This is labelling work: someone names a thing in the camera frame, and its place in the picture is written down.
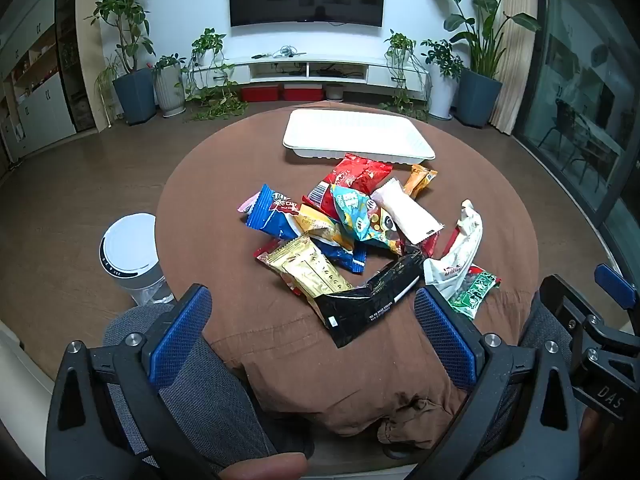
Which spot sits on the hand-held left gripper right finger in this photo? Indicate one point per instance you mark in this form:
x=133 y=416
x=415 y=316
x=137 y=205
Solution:
x=445 y=335

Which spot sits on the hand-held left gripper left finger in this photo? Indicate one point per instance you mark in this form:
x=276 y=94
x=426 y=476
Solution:
x=180 y=330

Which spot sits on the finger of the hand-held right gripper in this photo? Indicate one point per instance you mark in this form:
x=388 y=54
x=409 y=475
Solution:
x=615 y=282
x=565 y=305

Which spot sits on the green snack packet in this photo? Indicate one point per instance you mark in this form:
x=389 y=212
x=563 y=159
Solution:
x=475 y=290

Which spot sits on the black snack packet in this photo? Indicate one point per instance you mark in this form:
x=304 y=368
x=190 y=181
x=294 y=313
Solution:
x=360 y=310

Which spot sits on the red and white snack packet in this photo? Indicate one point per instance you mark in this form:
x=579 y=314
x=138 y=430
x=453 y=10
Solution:
x=431 y=246

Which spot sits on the small red wrapper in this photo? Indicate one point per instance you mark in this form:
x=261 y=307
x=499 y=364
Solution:
x=261 y=254

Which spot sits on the white and pink snack packet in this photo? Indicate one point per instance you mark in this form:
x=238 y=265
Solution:
x=405 y=212

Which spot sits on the gold snack packet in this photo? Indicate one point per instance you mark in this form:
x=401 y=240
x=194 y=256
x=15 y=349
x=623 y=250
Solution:
x=310 y=270

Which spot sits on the light blue cartoon snack bag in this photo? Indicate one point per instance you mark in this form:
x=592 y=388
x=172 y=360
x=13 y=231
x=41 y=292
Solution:
x=355 y=215

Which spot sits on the blue cake packet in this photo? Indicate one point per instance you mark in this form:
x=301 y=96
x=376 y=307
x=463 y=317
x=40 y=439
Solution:
x=275 y=210

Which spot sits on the orange snack packet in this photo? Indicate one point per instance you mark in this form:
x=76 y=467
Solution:
x=417 y=180

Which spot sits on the white plastic tray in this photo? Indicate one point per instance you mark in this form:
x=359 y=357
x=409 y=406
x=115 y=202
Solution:
x=350 y=132

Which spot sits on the person's left hand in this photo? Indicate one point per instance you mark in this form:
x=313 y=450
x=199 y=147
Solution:
x=275 y=467

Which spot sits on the person's right leg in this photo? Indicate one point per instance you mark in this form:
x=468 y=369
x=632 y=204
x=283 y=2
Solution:
x=537 y=320

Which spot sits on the person's leg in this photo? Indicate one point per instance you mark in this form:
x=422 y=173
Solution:
x=225 y=400
x=537 y=320

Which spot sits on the person's left leg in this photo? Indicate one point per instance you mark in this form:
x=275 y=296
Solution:
x=225 y=400

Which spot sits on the cream upholstered seat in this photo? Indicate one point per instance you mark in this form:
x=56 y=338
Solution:
x=20 y=360

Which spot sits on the glass sliding door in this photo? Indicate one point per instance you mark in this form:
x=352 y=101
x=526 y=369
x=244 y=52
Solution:
x=585 y=110

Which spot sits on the broad-leaf plant in blue pot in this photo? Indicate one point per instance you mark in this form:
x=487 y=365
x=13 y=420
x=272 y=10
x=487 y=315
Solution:
x=477 y=97

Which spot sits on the long trailing vine plant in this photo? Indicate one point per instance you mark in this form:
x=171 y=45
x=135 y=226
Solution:
x=220 y=105

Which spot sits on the bushy tree in blue pot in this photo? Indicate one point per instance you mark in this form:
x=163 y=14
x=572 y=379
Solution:
x=134 y=97

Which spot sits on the plant in smooth white pot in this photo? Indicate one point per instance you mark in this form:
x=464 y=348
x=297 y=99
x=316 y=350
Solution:
x=442 y=95

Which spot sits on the plant in white ribbed pot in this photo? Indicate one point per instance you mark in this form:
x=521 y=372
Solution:
x=169 y=90

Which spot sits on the beige curtain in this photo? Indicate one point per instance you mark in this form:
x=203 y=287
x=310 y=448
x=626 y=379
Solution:
x=515 y=60

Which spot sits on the red storage box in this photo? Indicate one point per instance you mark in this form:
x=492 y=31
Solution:
x=302 y=93
x=260 y=93

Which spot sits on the thin plant on white stand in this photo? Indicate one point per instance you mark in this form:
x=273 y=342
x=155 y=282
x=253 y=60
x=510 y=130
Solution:
x=107 y=77

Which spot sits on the small round pot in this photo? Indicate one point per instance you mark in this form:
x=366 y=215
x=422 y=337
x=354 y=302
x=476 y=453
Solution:
x=334 y=92

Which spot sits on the black media box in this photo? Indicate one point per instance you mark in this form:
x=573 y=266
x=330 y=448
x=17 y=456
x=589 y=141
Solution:
x=340 y=75

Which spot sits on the white television cabinet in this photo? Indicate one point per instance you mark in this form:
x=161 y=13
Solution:
x=280 y=64

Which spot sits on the small hanging vine plant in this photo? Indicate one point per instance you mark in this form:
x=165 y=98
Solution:
x=400 y=45

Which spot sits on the white wall cupboard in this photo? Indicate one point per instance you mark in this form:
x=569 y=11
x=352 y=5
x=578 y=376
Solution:
x=40 y=105

